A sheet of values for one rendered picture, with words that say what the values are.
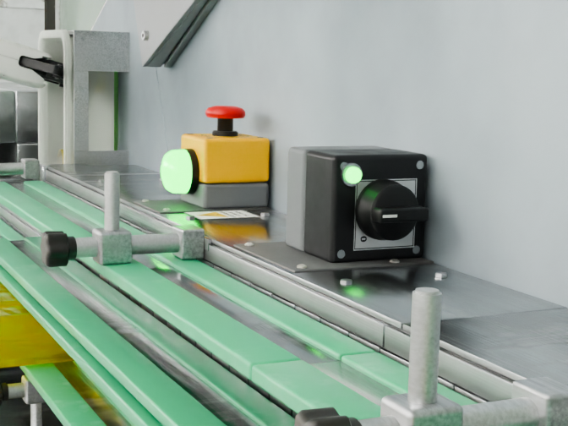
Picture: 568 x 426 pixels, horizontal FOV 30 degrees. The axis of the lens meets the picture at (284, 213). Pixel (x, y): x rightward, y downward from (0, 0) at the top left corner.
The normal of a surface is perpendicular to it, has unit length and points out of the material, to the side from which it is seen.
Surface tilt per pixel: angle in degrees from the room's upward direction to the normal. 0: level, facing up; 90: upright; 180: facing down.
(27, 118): 90
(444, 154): 0
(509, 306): 90
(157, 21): 3
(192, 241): 90
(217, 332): 90
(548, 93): 0
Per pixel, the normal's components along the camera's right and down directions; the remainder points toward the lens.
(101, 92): 0.43, 0.14
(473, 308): 0.03, -0.99
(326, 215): -0.90, 0.04
